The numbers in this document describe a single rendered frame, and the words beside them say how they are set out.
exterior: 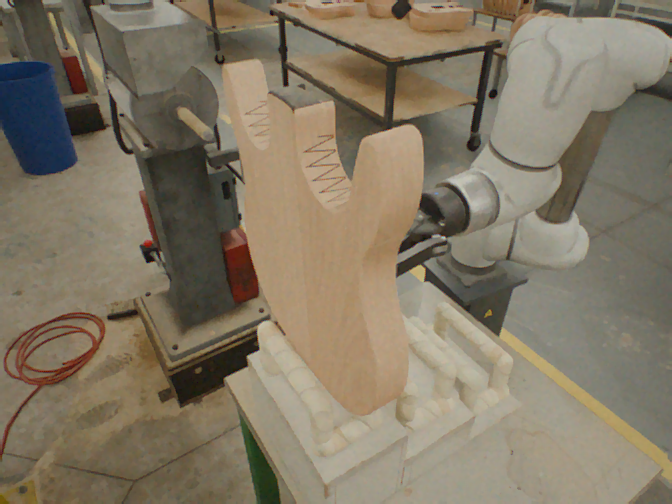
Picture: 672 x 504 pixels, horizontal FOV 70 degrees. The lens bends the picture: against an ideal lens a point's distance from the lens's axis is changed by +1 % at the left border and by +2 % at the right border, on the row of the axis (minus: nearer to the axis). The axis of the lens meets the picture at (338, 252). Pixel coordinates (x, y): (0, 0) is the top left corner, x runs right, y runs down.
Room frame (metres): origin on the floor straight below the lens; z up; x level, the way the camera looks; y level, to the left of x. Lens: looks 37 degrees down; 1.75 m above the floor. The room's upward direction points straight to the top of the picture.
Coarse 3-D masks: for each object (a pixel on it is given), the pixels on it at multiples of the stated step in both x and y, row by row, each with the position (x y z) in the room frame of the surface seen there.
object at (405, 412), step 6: (402, 402) 0.46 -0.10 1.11; (408, 402) 0.46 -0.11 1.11; (414, 402) 0.46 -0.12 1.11; (396, 408) 0.47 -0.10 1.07; (402, 408) 0.46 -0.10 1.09; (408, 408) 0.46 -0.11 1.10; (414, 408) 0.46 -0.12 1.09; (396, 414) 0.47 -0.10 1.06; (402, 414) 0.46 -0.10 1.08; (408, 414) 0.46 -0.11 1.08; (414, 414) 0.46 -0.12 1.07; (402, 420) 0.46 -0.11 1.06; (408, 420) 0.46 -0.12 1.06
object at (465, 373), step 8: (416, 320) 0.70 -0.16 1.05; (424, 328) 0.67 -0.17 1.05; (432, 336) 0.65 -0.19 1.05; (440, 344) 0.63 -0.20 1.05; (448, 352) 0.61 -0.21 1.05; (456, 360) 0.59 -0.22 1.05; (464, 360) 0.60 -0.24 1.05; (456, 368) 0.58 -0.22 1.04; (464, 368) 0.57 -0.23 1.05; (456, 376) 0.57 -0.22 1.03; (464, 376) 0.56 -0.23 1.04; (472, 376) 0.56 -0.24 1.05; (480, 376) 0.56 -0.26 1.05; (472, 384) 0.55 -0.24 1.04; (480, 384) 0.55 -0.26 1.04
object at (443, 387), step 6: (438, 378) 0.51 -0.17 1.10; (444, 378) 0.50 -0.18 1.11; (450, 378) 0.50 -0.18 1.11; (438, 384) 0.51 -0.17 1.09; (444, 384) 0.50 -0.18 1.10; (450, 384) 0.50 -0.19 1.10; (438, 390) 0.51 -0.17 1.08; (444, 390) 0.50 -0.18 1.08; (450, 390) 0.50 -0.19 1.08; (432, 396) 0.52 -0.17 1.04; (438, 396) 0.50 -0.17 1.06; (444, 396) 0.50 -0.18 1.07; (450, 396) 0.51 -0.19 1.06
